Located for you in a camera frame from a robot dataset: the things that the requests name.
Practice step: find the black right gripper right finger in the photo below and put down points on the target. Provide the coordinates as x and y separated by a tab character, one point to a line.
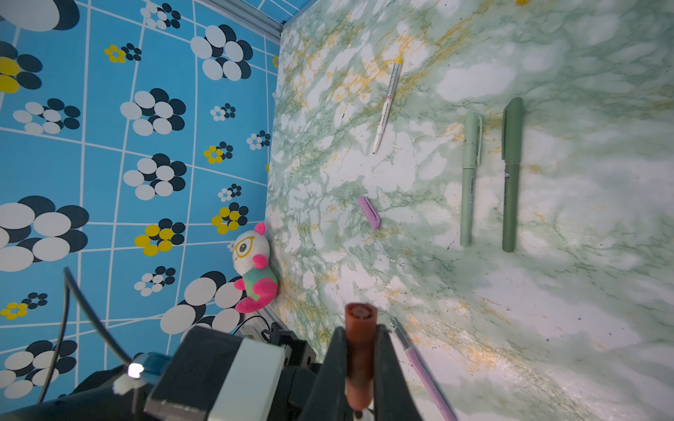
392	398

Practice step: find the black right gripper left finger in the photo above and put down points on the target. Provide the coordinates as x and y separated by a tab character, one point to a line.
327	400

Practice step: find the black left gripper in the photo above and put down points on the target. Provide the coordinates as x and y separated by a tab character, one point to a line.
298	375

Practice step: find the pink pen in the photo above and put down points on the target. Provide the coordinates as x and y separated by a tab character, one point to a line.
424	373

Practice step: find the brown pen cap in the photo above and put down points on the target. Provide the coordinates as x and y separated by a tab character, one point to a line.
361	331

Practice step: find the pink pen cap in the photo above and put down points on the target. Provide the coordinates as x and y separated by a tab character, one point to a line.
370	212

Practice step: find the light green pen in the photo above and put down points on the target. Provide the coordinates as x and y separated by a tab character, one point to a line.
472	145

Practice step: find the dark green pen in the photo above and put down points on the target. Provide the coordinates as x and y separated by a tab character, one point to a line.
512	137

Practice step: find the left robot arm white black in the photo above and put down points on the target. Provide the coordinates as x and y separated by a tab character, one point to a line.
87	402

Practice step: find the white marker pen yellow end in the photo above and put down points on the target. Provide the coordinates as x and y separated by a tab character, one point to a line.
395	74

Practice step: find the plush toy with glasses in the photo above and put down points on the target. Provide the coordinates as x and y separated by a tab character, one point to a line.
251	261

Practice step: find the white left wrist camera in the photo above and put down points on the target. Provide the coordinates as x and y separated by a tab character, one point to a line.
212	376

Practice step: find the aluminium corner post left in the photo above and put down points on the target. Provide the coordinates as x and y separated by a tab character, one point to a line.
267	18

